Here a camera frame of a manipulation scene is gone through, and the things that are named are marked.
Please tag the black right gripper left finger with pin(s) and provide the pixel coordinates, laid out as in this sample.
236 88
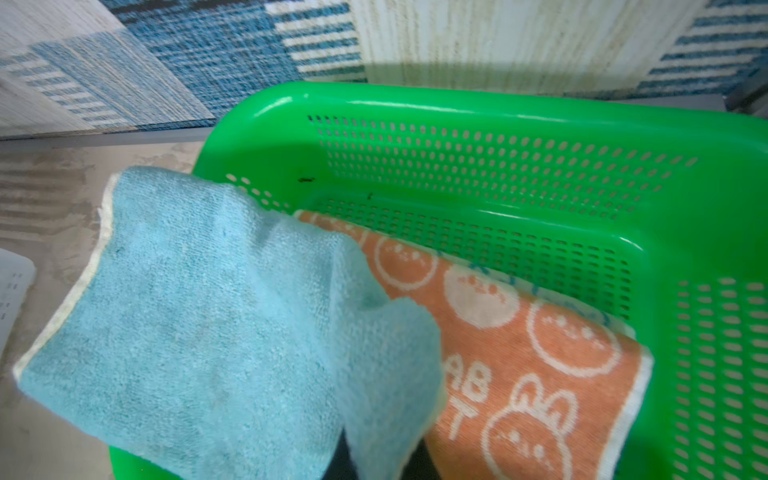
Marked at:
341 466

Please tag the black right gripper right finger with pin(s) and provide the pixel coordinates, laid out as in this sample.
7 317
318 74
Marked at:
420 466

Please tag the orange pattern towel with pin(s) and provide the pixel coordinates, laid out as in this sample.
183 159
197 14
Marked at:
535 391

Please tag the pale yellow towel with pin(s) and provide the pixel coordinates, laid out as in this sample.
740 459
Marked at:
221 340

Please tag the green plastic basket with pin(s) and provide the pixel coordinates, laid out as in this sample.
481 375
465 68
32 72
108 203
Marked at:
655 215

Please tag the white plastic laundry basket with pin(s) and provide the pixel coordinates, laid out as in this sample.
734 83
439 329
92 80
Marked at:
17 275

